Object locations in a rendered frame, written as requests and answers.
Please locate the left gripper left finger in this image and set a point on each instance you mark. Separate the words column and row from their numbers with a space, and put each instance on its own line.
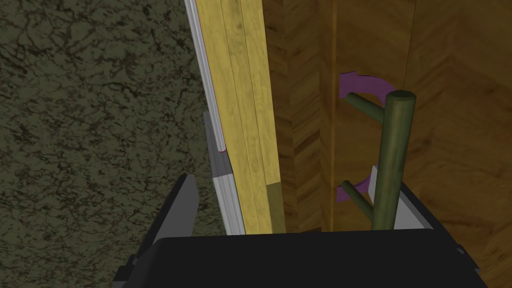
column 178, row 216

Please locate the brown wooden door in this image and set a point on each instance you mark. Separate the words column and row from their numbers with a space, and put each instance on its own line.
column 448, row 132

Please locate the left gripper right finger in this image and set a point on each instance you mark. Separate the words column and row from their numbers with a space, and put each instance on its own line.
column 412, row 214

